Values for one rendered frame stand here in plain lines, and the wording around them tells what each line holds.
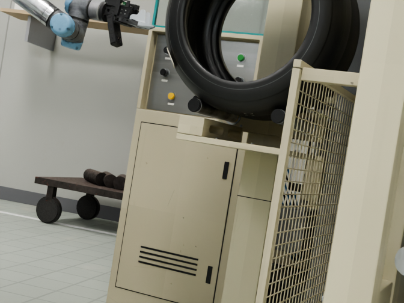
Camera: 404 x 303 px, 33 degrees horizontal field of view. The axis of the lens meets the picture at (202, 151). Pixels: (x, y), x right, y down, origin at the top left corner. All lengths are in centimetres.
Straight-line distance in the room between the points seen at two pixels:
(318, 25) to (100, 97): 444
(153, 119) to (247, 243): 84
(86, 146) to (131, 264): 335
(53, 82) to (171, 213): 372
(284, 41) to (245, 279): 86
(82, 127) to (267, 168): 406
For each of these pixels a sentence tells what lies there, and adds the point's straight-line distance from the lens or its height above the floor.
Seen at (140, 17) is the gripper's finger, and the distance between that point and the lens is 241.
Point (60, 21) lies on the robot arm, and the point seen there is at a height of 111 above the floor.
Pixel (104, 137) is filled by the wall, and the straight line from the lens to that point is 629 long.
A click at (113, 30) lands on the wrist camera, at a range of 246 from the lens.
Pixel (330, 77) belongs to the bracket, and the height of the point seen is 97.
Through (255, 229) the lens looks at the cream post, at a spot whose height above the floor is 51.
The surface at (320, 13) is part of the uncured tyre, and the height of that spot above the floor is 121.
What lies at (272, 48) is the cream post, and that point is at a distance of 252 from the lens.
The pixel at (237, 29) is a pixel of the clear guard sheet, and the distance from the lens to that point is 300.
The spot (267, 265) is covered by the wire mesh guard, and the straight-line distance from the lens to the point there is 157.
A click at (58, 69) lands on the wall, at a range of 655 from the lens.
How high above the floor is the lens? 77
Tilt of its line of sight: level
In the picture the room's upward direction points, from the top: 9 degrees clockwise
